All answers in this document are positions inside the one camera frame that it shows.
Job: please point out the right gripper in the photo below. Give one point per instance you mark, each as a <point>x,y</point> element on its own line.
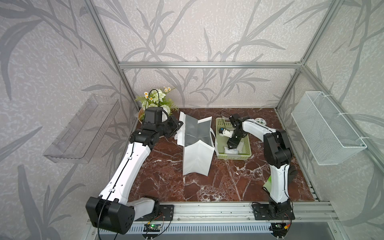
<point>233,144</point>

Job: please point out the clear acrylic wall shelf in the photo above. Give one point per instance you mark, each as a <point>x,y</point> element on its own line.
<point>79,140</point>

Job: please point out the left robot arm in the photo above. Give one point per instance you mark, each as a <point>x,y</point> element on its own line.
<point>112,210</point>

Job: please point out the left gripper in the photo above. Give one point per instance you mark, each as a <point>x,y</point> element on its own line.
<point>175,126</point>

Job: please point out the round decorated tin can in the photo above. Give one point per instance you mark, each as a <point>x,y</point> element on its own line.
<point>261,121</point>

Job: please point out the left controller board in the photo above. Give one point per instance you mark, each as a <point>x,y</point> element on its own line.
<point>152,228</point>

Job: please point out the green plastic basket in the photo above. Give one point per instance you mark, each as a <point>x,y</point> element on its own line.
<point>221,142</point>

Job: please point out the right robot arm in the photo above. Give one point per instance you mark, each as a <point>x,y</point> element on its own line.
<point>278,154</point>

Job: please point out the white wire mesh basket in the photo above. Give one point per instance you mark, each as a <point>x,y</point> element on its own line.
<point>330,137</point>

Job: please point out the flower bouquet in paper pot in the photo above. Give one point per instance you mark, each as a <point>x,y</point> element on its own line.
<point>156,98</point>

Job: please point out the controller board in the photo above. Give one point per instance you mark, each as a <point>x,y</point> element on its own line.
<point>152,228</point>
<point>279,227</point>

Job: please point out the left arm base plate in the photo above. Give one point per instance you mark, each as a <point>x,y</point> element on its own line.
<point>165,213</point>

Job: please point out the white insulated delivery bag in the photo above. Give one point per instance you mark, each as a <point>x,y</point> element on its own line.
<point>198,141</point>

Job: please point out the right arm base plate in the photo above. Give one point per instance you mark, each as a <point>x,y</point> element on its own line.
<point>272,211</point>

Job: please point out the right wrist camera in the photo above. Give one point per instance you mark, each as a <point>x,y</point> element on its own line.
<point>223,132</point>

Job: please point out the right controller board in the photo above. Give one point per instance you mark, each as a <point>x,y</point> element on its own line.
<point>279,227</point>

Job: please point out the white ice pack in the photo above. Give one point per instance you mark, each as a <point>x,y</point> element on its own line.
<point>236,151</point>

